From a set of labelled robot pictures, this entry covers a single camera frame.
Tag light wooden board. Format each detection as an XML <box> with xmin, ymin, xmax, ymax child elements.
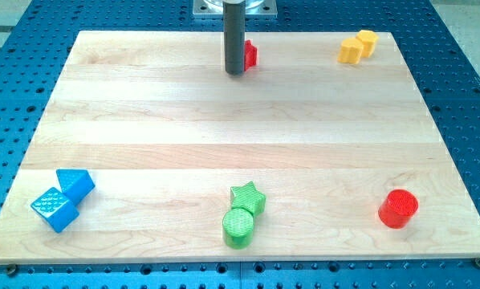
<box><xmin>0</xmin><ymin>31</ymin><xmax>480</xmax><ymax>264</ymax></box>

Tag red cylinder block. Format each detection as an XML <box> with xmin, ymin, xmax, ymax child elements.
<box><xmin>378</xmin><ymin>189</ymin><xmax>419</xmax><ymax>229</ymax></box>

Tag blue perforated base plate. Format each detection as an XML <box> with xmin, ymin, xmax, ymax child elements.
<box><xmin>0</xmin><ymin>1</ymin><xmax>480</xmax><ymax>288</ymax></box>

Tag blue cube block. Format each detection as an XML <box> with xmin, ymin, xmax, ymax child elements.
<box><xmin>31</xmin><ymin>187</ymin><xmax>79</xmax><ymax>233</ymax></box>

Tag blue triangle block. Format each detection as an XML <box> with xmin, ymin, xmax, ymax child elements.
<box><xmin>56</xmin><ymin>169</ymin><xmax>95</xmax><ymax>206</ymax></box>

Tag green cylinder block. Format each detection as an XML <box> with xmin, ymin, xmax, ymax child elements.
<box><xmin>222</xmin><ymin>208</ymin><xmax>254</xmax><ymax>249</ymax></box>

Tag red star block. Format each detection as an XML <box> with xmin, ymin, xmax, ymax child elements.
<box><xmin>244</xmin><ymin>39</ymin><xmax>258</xmax><ymax>71</ymax></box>

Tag yellow hexagon block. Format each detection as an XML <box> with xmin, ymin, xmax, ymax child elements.
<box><xmin>356</xmin><ymin>30</ymin><xmax>379</xmax><ymax>58</ymax></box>

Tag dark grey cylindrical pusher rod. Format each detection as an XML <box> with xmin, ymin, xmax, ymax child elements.
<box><xmin>223</xmin><ymin>0</ymin><xmax>246</xmax><ymax>75</ymax></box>

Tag green star block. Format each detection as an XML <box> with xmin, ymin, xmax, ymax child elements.
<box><xmin>230</xmin><ymin>181</ymin><xmax>266</xmax><ymax>218</ymax></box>

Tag silver robot mounting plate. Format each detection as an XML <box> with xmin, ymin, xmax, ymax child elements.
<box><xmin>192</xmin><ymin>0</ymin><xmax>278</xmax><ymax>19</ymax></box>

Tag yellow heart block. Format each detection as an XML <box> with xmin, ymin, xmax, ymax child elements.
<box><xmin>337</xmin><ymin>38</ymin><xmax>364</xmax><ymax>64</ymax></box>

